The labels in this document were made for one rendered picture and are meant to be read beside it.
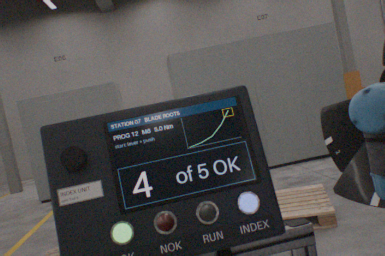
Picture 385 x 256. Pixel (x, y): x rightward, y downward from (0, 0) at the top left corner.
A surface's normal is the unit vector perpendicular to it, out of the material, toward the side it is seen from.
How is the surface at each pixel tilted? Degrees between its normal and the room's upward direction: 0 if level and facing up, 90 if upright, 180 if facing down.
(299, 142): 90
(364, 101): 90
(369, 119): 90
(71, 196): 75
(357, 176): 52
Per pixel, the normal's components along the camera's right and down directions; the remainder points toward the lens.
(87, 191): 0.07, -0.22
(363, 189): -0.64, -0.48
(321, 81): 0.07, 0.04
